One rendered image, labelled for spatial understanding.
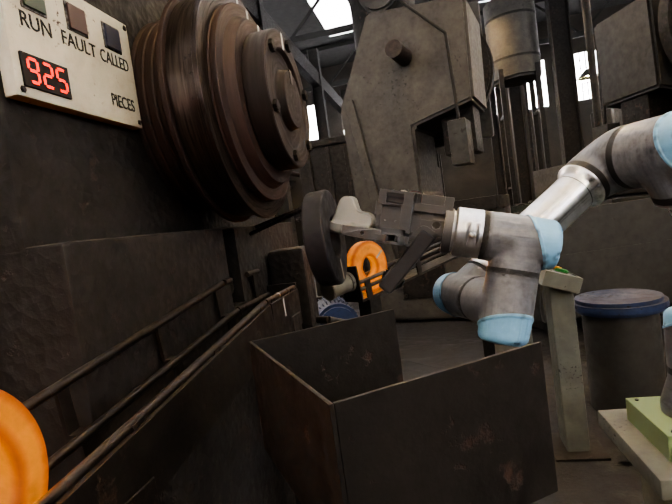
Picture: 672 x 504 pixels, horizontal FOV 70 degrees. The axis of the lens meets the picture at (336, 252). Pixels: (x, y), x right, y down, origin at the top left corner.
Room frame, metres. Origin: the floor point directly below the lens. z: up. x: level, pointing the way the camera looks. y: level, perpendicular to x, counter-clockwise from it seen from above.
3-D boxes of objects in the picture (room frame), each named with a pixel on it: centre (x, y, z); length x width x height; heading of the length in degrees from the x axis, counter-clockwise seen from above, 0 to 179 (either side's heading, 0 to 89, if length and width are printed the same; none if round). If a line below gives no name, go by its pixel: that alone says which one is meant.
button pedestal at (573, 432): (1.55, -0.70, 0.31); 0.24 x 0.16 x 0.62; 168
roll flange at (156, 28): (1.06, 0.24, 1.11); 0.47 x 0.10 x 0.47; 168
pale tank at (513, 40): (9.18, -3.81, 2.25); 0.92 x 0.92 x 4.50
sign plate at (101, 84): (0.74, 0.34, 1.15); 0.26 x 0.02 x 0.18; 168
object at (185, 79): (1.05, 0.16, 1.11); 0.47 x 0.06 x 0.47; 168
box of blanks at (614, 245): (3.16, -1.62, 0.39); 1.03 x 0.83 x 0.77; 93
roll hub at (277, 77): (1.03, 0.07, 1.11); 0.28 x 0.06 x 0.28; 168
